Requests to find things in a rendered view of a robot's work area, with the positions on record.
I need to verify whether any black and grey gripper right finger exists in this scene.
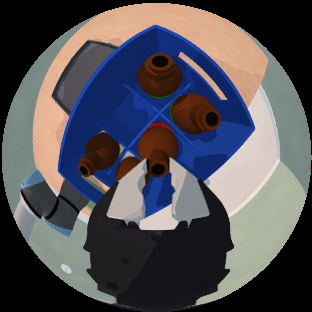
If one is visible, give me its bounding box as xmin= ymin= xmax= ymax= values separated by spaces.
xmin=168 ymin=157 xmax=234 ymax=252

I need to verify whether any blue plastic crate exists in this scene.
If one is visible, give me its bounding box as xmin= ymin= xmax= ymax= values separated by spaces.
xmin=58 ymin=25 xmax=255 ymax=218

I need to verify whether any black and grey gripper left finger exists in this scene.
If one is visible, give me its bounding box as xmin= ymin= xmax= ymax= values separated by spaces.
xmin=83 ymin=158 xmax=149 ymax=252

